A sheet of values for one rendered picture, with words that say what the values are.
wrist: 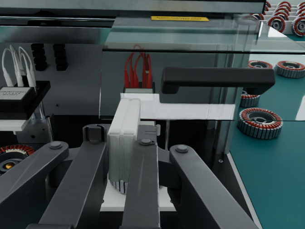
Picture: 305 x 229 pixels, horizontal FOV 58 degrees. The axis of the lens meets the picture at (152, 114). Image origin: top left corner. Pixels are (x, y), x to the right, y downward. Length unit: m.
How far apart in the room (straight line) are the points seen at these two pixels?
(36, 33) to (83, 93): 0.25
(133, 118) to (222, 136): 0.46
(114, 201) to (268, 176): 0.33
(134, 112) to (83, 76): 0.55
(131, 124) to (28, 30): 0.41
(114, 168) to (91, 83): 0.58
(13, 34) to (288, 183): 0.61
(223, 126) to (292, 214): 0.21
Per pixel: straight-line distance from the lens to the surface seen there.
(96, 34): 0.52
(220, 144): 0.63
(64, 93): 0.76
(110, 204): 0.50
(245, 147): 0.72
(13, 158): 0.62
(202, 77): 0.27
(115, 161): 0.15
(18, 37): 0.56
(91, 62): 0.71
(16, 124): 0.56
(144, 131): 0.17
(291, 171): 0.69
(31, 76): 0.62
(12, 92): 0.59
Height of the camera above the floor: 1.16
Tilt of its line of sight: 31 degrees down
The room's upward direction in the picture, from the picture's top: 2 degrees clockwise
